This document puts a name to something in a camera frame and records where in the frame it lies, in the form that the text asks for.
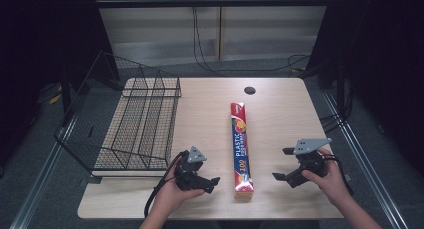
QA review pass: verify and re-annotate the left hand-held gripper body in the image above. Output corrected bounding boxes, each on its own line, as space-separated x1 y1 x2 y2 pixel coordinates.
173 145 210 192

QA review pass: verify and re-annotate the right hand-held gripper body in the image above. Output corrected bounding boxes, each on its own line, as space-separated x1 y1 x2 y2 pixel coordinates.
284 137 333 189

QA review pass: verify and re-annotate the long plastic wrap box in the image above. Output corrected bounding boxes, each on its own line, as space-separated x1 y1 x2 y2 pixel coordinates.
229 102 255 200

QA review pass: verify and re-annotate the black wire mesh basket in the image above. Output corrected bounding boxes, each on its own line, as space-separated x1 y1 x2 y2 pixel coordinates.
54 50 183 179

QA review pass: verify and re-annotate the person's left hand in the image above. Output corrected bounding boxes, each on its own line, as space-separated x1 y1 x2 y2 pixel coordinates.
155 154 206 217

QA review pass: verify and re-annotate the person's right hand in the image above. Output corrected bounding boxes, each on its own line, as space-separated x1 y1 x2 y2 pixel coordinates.
301 147 354 207

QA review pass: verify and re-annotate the dark curtain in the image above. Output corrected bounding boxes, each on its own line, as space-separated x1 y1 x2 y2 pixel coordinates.
0 0 120 172
304 0 424 178

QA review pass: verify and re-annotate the yellow floor tape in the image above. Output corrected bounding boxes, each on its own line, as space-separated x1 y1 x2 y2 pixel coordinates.
48 93 63 106

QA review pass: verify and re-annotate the black horizontal metal bar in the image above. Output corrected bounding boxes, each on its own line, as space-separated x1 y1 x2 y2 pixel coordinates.
95 0 332 9

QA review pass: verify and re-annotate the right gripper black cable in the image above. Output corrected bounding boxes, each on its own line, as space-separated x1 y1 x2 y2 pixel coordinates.
321 154 355 196

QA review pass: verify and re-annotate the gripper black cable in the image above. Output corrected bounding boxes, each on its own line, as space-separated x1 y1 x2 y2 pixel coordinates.
321 154 355 196
143 150 190 219

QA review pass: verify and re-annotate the black floor cable bundle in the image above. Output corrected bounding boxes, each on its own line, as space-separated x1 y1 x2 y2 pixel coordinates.
319 85 354 134

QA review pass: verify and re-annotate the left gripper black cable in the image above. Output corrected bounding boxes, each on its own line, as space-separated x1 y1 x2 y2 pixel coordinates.
143 150 190 219

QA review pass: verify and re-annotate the aluminium floor rail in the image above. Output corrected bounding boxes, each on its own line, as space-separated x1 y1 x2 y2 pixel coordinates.
9 120 78 229
320 90 410 229

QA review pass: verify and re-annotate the black hanging wall cable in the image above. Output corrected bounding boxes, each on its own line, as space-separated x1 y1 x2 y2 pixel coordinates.
191 6 312 74

